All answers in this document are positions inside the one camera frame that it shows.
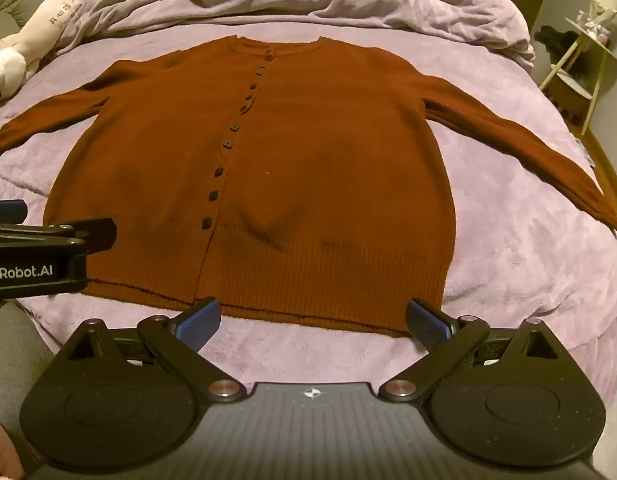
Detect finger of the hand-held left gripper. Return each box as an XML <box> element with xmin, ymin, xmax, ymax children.
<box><xmin>0</xmin><ymin>218</ymin><xmax>118</xmax><ymax>261</ymax></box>
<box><xmin>0</xmin><ymin>199</ymin><xmax>28</xmax><ymax>225</ymax></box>

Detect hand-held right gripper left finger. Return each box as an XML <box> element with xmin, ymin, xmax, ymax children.
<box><xmin>63</xmin><ymin>297</ymin><xmax>245</xmax><ymax>403</ymax></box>

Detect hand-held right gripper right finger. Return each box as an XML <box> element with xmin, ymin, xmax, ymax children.
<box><xmin>379</xmin><ymin>298</ymin><xmax>562</xmax><ymax>404</ymax></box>

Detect rust brown knit cardigan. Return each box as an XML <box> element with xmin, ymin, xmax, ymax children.
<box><xmin>0</xmin><ymin>35</ymin><xmax>617</xmax><ymax>337</ymax></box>

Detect person's grey trouser leg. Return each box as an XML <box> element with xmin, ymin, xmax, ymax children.
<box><xmin>0</xmin><ymin>300</ymin><xmax>57</xmax><ymax>461</ymax></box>

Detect long white plush toy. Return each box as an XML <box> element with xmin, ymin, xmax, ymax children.
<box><xmin>0</xmin><ymin>0</ymin><xmax>110</xmax><ymax>106</ymax></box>

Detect crumpled purple blanket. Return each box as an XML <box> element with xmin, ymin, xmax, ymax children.
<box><xmin>56</xmin><ymin>0</ymin><xmax>537</xmax><ymax>74</ymax></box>

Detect dark cloth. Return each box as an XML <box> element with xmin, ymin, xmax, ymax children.
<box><xmin>534</xmin><ymin>26</ymin><xmax>582</xmax><ymax>64</ymax></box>

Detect pale yellow side table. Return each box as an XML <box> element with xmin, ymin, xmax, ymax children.
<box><xmin>538</xmin><ymin>17</ymin><xmax>617</xmax><ymax>136</ymax></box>

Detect small pink flower bunch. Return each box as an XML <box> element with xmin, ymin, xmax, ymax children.
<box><xmin>577</xmin><ymin>10</ymin><xmax>613</xmax><ymax>43</ymax></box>

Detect cream wrapped flower bouquet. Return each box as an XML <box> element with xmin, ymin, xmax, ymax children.
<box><xmin>578</xmin><ymin>0</ymin><xmax>617</xmax><ymax>41</ymax></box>

